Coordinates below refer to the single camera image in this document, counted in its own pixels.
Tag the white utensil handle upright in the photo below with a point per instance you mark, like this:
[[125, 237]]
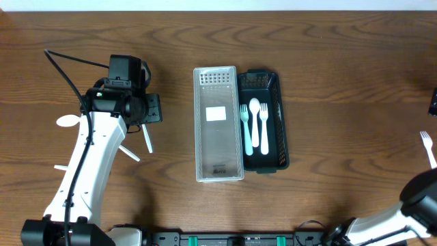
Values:
[[147, 138]]

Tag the white spoon under left arm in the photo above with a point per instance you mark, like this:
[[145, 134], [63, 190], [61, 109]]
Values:
[[68, 120]]

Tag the white utensil tip left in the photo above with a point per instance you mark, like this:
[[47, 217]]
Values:
[[61, 167]]

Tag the white plastic spoon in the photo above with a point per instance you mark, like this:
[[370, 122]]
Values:
[[254, 107]]

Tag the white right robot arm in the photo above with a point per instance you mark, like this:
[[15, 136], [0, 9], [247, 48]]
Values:
[[414, 216]]

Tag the black plastic basket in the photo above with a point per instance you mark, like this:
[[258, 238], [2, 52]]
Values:
[[265, 86]]

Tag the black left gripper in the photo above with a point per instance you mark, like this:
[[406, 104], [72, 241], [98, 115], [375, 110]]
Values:
[[153, 108]]

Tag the clear plastic basket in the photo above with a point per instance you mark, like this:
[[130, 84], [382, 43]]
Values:
[[218, 138]]

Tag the pale green plastic fork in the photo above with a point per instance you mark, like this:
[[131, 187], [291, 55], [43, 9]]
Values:
[[244, 117]]

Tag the white plastic fork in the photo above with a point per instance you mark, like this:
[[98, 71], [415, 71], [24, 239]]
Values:
[[263, 115]]

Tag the white utensil handle slanted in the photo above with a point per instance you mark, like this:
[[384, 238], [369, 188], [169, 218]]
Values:
[[129, 153]]

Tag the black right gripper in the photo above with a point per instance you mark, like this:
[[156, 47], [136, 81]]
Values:
[[433, 101]]

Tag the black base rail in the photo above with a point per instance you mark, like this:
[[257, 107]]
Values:
[[173, 238]]

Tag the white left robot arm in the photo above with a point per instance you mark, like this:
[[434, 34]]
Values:
[[74, 215]]

